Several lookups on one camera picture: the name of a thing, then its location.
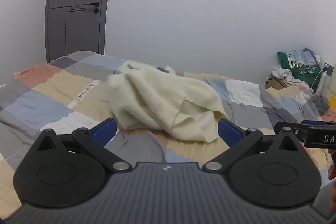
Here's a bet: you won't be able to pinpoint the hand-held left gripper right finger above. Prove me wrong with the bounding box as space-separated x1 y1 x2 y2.
202 118 301 172

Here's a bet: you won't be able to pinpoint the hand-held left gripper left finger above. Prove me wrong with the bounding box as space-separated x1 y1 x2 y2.
35 118 133 172

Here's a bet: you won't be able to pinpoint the cream knit sweater navy stripes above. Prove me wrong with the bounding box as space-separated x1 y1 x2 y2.
106 61 229 143

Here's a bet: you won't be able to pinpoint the white crumpled clothes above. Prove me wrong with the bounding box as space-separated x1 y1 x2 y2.
272 65 315 94

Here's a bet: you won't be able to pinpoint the clear plastic package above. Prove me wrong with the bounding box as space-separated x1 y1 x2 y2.
291 49 319 66

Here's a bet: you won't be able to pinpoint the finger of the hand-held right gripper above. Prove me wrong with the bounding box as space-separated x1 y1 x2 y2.
274 122 309 143

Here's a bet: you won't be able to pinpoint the cardboard box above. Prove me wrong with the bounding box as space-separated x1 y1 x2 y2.
265 74 290 90

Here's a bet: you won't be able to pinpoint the green shopping bag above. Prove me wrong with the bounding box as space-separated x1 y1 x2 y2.
277 49 322 88

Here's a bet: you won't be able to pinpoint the grey crumpled cloth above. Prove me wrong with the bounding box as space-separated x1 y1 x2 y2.
307 94 331 117

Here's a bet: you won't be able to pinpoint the white bottle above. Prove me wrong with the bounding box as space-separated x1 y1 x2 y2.
315 70 328 95

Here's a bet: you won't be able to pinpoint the person's right hand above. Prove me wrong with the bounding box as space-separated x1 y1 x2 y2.
328 150 336 181

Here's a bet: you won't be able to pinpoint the patchwork bed cover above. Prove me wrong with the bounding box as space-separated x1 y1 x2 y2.
0 50 336 216

